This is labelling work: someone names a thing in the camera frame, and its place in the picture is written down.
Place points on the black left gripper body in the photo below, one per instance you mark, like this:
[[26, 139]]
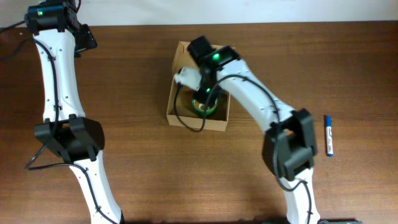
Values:
[[86, 40]]

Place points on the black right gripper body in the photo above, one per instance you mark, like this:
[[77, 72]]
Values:
[[199, 95]]

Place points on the green tape roll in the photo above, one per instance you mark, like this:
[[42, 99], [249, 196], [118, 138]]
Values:
[[201, 109]]

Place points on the brown cardboard box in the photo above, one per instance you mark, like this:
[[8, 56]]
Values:
[[180, 110]]

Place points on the blue white marker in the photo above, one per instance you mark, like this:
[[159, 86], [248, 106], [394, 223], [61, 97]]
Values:
[[329, 136]]

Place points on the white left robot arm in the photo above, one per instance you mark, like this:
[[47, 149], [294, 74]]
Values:
[[65, 130]]

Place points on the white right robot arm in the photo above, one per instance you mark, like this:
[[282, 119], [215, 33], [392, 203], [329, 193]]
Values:
[[289, 135]]

